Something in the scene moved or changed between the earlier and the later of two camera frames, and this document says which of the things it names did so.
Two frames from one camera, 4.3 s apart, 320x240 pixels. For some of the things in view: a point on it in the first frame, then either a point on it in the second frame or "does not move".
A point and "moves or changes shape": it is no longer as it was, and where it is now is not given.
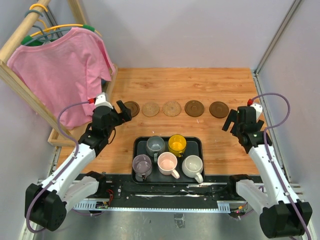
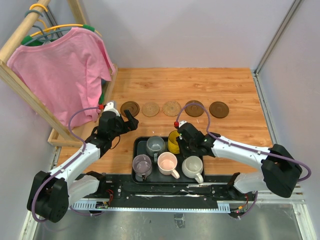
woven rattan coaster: (150, 109) does not move
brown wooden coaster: (134, 107) does not move
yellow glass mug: (177, 144) moves or changes shape
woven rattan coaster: (171, 108) does not move
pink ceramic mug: (167, 163) does not move
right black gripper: (232, 117) → (183, 151)
